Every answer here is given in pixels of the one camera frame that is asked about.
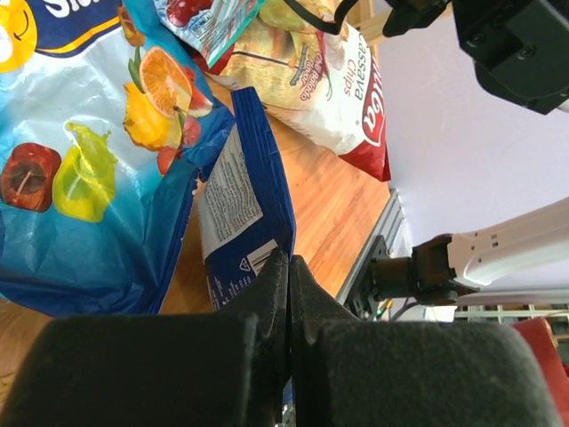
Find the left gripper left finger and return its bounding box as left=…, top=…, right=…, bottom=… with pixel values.
left=1, top=249, right=289, bottom=426

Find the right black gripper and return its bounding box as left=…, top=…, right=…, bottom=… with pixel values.
left=382, top=0, right=454, bottom=37

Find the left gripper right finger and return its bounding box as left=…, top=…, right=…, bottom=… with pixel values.
left=289, top=256, right=562, bottom=426

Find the red chips bag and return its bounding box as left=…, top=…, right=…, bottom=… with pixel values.
left=209, top=1, right=390, bottom=181

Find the dark blue snack packet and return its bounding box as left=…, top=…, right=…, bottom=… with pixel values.
left=198, top=87, right=296, bottom=310

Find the teal snack packet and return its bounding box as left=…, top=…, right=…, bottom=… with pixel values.
left=154, top=0, right=264, bottom=68

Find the blue Slendy candy bag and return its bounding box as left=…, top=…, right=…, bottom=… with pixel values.
left=1, top=1, right=234, bottom=316

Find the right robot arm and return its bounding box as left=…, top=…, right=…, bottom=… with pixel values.
left=378, top=15, right=568, bottom=244

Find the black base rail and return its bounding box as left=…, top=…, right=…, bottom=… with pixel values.
left=336, top=189, right=411, bottom=321

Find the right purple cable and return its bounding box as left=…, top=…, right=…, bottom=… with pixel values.
left=389, top=298, right=421, bottom=322

